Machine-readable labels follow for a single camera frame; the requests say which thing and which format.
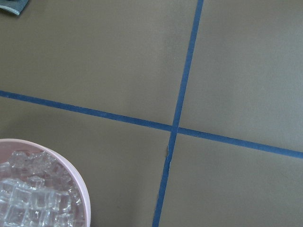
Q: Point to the ice cubes in bowl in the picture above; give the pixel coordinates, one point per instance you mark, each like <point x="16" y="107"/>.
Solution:
<point x="36" y="190"/>

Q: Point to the pink bowl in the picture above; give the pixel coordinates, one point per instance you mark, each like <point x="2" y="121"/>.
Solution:
<point x="9" y="145"/>

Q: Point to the grey folded cloth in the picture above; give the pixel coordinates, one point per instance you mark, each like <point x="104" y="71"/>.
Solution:
<point x="13" y="6"/>

